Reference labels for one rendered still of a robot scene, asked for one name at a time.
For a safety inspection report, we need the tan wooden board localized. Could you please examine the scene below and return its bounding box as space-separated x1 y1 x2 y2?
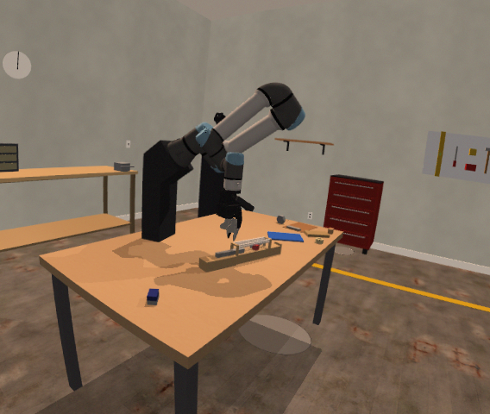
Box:
304 230 330 238

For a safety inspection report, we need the brown clipboard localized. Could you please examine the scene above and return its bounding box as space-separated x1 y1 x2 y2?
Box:
283 223 316 233

